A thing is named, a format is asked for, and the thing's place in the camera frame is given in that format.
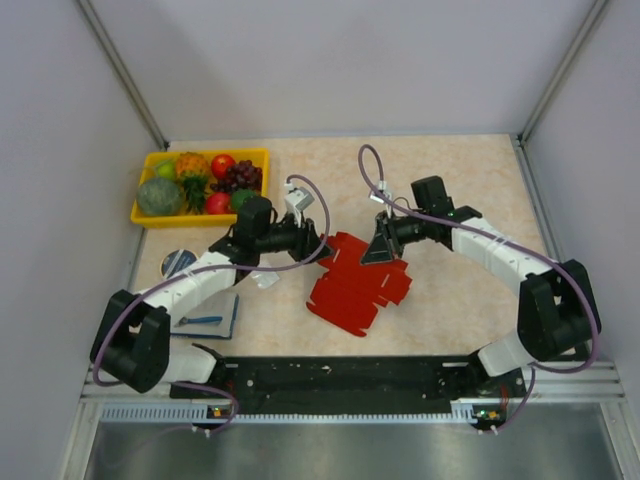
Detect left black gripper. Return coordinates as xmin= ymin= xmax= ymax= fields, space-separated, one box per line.
xmin=255 ymin=208 xmax=334 ymax=264

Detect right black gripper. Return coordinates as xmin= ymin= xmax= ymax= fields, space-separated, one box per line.
xmin=360 ymin=210 xmax=430 ymax=266

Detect small clear plastic bag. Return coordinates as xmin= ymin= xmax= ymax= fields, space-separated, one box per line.
xmin=250 ymin=271 xmax=280 ymax=289

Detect red paper box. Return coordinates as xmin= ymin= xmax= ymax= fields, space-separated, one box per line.
xmin=306 ymin=232 xmax=412 ymax=337

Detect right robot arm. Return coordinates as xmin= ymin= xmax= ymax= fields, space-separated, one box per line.
xmin=361 ymin=176 xmax=601 ymax=396

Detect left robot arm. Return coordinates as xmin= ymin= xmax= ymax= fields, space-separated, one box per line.
xmin=90 ymin=188 xmax=331 ymax=397

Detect green lime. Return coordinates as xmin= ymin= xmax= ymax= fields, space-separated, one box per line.
xmin=229 ymin=189 xmax=256 ymax=213

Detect purple grapes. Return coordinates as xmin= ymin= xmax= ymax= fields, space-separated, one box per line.
xmin=210 ymin=160 xmax=263 ymax=195

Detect red apple bottom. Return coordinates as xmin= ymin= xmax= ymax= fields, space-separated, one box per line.
xmin=205 ymin=192 xmax=232 ymax=215

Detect red apple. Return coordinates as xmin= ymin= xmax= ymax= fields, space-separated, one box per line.
xmin=205 ymin=192 xmax=232 ymax=215
xmin=211 ymin=154 xmax=236 ymax=180

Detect red apple top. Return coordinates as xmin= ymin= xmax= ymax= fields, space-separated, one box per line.
xmin=211 ymin=154 xmax=236 ymax=180

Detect blue razor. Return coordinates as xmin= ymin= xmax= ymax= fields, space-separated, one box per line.
xmin=175 ymin=316 xmax=223 ymax=327

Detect orange pineapple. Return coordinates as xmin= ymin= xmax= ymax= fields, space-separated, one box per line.
xmin=175 ymin=152 xmax=210 ymax=214

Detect green melon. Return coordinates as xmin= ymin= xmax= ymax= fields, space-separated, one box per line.
xmin=136 ymin=177 xmax=184 ymax=216

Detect green apple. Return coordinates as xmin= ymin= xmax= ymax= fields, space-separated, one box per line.
xmin=153 ymin=159 xmax=177 ymax=182

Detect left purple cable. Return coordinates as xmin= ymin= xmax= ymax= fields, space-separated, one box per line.
xmin=92 ymin=173 xmax=331 ymax=434

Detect purple cable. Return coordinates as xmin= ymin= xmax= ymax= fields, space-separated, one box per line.
xmin=92 ymin=173 xmax=331 ymax=434
xmin=357 ymin=144 xmax=603 ymax=434

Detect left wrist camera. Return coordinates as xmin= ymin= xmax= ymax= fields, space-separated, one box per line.
xmin=284 ymin=182 xmax=315 ymax=226

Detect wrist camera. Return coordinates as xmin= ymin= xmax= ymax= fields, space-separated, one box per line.
xmin=369 ymin=180 xmax=392 ymax=204
xmin=284 ymin=182 xmax=315 ymax=226

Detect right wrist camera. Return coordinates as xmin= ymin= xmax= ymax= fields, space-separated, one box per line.
xmin=369 ymin=180 xmax=392 ymax=204

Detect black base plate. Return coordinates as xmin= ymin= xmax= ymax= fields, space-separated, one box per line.
xmin=169 ymin=354 xmax=531 ymax=416

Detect grey cable duct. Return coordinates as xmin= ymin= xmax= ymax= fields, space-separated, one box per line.
xmin=100 ymin=403 xmax=503 ymax=425

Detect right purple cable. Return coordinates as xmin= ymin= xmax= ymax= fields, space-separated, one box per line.
xmin=357 ymin=144 xmax=603 ymax=434

